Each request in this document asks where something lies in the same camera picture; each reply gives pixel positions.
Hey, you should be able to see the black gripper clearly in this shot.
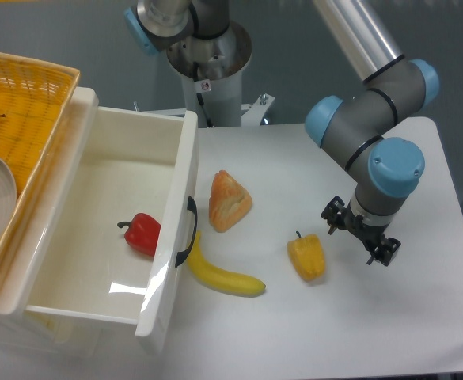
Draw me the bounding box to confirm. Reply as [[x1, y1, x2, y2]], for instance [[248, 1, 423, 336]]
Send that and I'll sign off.
[[321, 196, 401, 266]]

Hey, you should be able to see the white top drawer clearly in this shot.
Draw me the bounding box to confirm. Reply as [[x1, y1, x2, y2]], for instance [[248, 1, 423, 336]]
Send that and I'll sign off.
[[26, 107, 198, 348]]

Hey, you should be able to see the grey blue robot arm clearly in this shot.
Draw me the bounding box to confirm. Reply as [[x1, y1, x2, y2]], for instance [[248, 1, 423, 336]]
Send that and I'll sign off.
[[124, 1, 440, 265]]

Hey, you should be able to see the white drawer cabinet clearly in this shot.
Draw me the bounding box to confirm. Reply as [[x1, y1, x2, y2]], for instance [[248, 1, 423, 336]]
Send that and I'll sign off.
[[0, 89, 164, 355]]

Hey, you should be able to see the yellow bell pepper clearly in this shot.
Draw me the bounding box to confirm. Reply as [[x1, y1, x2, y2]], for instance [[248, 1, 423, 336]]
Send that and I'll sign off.
[[287, 230, 326, 282]]

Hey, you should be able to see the orange croissant pastry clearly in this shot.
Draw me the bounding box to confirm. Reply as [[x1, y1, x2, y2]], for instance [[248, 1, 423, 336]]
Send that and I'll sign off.
[[209, 170, 252, 233]]

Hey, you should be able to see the yellow banana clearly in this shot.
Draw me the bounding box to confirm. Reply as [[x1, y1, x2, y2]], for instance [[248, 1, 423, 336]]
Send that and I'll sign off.
[[186, 231, 266, 298]]

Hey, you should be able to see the red bell pepper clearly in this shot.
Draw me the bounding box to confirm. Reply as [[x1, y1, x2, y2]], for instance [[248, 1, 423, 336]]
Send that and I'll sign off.
[[117, 213, 161, 257]]

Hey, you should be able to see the yellow woven basket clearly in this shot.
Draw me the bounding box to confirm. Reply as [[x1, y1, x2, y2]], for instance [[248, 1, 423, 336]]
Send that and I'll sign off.
[[0, 52, 80, 267]]

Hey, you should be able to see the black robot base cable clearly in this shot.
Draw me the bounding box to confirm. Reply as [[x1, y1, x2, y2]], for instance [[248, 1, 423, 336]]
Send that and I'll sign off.
[[192, 62, 216, 128]]

